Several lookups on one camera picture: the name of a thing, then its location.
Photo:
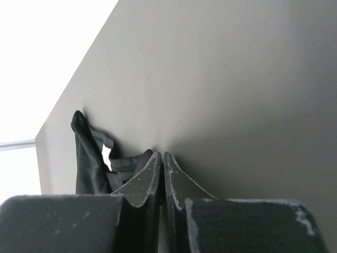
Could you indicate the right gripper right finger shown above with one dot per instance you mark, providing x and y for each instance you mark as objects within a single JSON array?
[{"x": 178, "y": 187}]

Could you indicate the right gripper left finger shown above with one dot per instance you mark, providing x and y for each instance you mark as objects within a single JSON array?
[{"x": 138, "y": 220}]

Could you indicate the left aluminium frame post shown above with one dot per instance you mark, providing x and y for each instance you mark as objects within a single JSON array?
[{"x": 5, "y": 146}]

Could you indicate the black t-shirt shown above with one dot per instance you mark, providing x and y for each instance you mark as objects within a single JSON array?
[{"x": 100, "y": 167}]

